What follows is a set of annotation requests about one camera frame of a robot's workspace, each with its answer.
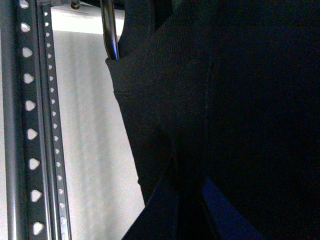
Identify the black printed t-shirt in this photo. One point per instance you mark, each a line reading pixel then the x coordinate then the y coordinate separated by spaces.
pixel 221 104

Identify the thin metal clothes hanger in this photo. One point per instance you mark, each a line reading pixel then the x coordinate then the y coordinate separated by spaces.
pixel 109 29

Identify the grey metal drying rack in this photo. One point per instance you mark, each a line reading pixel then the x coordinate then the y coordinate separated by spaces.
pixel 36 185

